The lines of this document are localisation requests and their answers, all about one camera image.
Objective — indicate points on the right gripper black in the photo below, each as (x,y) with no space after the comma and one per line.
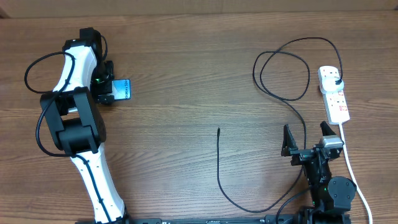
(300,154)

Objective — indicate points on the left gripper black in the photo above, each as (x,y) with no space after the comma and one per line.
(97,89)

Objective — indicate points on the blue smartphone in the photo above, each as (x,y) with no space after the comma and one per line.
(121,89)

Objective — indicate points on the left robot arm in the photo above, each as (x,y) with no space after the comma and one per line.
(75,123)

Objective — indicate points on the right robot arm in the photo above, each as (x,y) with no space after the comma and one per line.
(331,196)

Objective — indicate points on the white charger adapter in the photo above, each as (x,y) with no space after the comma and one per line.
(331,84)

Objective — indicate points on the white power strip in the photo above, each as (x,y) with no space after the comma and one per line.
(335,103)

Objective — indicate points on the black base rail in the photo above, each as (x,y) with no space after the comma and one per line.
(268,219)

